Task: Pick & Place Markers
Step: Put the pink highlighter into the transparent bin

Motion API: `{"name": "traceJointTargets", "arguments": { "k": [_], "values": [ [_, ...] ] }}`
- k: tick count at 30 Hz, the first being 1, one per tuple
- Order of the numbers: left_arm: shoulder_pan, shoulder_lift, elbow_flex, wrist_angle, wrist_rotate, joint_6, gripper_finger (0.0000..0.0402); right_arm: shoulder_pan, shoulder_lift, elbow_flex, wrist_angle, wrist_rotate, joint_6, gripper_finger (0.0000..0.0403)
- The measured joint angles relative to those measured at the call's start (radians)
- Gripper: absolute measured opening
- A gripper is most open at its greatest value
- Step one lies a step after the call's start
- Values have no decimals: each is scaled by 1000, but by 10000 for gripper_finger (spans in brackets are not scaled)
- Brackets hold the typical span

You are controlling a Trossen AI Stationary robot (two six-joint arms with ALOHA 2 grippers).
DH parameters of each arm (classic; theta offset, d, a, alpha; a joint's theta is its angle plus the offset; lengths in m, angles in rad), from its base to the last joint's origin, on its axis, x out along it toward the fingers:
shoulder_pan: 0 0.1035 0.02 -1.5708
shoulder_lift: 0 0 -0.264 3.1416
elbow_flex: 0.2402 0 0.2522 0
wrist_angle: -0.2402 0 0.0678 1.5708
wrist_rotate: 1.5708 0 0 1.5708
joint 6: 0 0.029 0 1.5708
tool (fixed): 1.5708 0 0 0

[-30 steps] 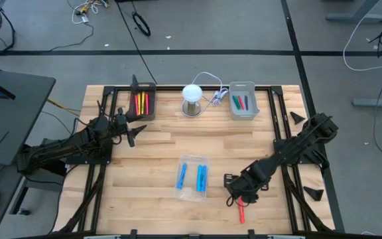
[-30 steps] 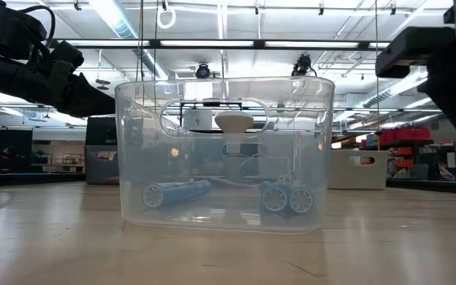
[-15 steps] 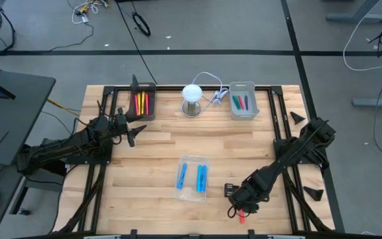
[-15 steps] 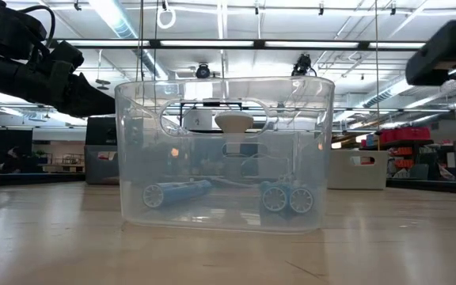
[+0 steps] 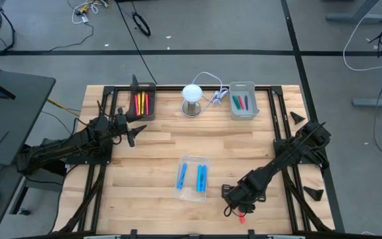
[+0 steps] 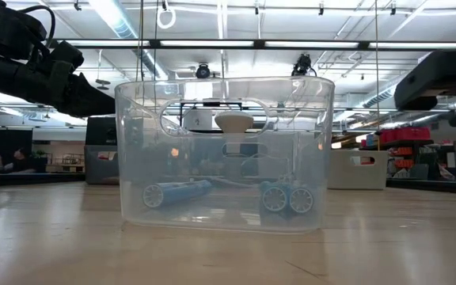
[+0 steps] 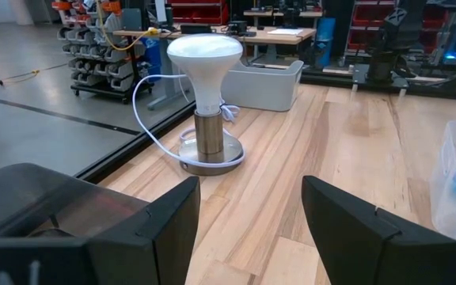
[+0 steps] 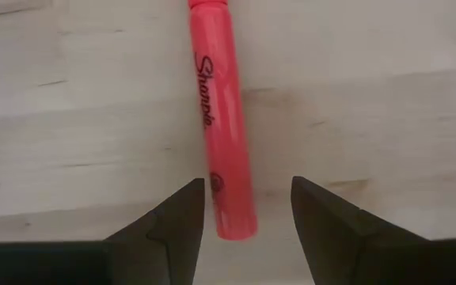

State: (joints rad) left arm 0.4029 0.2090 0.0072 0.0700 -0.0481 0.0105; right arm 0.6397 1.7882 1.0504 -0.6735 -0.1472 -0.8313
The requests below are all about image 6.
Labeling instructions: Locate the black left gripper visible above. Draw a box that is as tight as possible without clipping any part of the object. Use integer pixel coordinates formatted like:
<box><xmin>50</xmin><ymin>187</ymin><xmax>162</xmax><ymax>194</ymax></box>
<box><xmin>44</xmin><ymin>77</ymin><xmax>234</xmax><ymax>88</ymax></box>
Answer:
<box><xmin>0</xmin><ymin>40</ymin><xmax>117</xmax><ymax>119</ymax></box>

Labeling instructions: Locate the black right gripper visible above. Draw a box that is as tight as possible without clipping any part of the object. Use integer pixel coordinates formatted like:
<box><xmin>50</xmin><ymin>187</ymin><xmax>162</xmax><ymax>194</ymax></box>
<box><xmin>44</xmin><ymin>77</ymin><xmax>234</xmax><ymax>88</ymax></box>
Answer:
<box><xmin>393</xmin><ymin>48</ymin><xmax>456</xmax><ymax>140</ymax></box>

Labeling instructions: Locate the blue marker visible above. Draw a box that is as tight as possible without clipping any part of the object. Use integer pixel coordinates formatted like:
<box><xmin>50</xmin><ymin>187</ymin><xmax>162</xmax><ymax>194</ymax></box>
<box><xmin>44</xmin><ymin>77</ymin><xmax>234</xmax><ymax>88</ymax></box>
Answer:
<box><xmin>260</xmin><ymin>180</ymin><xmax>291</xmax><ymax>213</ymax></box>
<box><xmin>142</xmin><ymin>180</ymin><xmax>213</xmax><ymax>210</ymax></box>
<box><xmin>289</xmin><ymin>185</ymin><xmax>315</xmax><ymax>215</ymax></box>

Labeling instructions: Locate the black background box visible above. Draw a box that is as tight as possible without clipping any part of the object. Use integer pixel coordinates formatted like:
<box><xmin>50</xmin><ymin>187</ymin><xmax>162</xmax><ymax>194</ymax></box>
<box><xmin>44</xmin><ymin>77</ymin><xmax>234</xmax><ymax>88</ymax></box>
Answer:
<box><xmin>85</xmin><ymin>116</ymin><xmax>120</xmax><ymax>146</ymax></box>

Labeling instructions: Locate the large red storage bin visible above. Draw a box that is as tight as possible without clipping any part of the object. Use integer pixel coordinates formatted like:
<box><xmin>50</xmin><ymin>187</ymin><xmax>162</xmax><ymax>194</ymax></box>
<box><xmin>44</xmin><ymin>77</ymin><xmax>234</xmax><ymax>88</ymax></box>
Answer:
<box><xmin>378</xmin><ymin>127</ymin><xmax>432</xmax><ymax>145</ymax></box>

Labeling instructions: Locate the dark grey plastic bin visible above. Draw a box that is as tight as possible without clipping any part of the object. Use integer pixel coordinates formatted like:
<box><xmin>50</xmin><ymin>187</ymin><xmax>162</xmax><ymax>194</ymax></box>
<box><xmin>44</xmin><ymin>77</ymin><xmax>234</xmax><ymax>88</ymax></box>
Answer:
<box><xmin>84</xmin><ymin>145</ymin><xmax>120</xmax><ymax>185</ymax></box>

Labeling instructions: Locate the small red storage bin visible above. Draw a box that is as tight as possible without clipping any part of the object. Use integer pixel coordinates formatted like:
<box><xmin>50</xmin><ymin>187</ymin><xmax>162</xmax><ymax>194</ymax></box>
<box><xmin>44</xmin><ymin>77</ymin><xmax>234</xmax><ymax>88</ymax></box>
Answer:
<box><xmin>392</xmin><ymin>146</ymin><xmax>414</xmax><ymax>158</ymax></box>

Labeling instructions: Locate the person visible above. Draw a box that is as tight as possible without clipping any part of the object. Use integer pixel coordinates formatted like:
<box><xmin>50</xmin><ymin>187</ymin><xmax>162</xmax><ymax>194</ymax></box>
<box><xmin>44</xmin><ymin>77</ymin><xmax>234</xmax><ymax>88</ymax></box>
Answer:
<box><xmin>12</xmin><ymin>146</ymin><xmax>35</xmax><ymax>173</ymax></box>

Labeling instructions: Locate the white labelled box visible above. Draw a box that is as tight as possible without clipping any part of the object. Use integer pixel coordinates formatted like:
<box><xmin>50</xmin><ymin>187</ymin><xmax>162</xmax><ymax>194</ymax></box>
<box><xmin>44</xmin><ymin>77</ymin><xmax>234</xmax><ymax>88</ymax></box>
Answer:
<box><xmin>183</xmin><ymin>108</ymin><xmax>214</xmax><ymax>131</ymax></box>

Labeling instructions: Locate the white plastic bin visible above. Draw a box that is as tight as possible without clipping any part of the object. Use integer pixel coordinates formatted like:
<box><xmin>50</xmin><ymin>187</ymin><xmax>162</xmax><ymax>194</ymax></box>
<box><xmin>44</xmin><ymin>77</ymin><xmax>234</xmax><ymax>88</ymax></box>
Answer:
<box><xmin>326</xmin><ymin>149</ymin><xmax>389</xmax><ymax>191</ymax></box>

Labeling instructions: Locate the white dome table lamp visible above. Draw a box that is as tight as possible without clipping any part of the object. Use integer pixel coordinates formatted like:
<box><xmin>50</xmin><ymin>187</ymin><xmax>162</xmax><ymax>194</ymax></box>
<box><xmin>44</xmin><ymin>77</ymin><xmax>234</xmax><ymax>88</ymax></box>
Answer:
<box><xmin>214</xmin><ymin>110</ymin><xmax>255</xmax><ymax>183</ymax></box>

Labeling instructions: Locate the clear plastic bin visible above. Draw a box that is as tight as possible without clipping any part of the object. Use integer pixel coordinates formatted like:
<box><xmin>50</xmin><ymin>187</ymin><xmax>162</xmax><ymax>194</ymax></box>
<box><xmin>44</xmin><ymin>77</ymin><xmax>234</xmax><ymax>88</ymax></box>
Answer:
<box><xmin>113</xmin><ymin>76</ymin><xmax>336</xmax><ymax>234</ymax></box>

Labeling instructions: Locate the silver ceiling air duct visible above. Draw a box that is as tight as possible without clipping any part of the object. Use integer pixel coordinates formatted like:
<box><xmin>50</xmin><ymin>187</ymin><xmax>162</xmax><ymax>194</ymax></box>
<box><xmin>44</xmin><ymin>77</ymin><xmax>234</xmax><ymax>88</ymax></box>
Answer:
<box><xmin>87</xmin><ymin>0</ymin><xmax>169</xmax><ymax>80</ymax></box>

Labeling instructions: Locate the white hanging cable ring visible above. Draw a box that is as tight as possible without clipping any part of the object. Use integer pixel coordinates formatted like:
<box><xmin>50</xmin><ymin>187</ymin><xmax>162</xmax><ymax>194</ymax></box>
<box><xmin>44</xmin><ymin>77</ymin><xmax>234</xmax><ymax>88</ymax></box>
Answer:
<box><xmin>156</xmin><ymin>6</ymin><xmax>177</xmax><ymax>30</ymax></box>

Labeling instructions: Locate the thin hanging cord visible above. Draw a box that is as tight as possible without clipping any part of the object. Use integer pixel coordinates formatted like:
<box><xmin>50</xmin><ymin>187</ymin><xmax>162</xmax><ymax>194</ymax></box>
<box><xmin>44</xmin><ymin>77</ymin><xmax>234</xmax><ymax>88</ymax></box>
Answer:
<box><xmin>374</xmin><ymin>0</ymin><xmax>380</xmax><ymax>151</ymax></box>

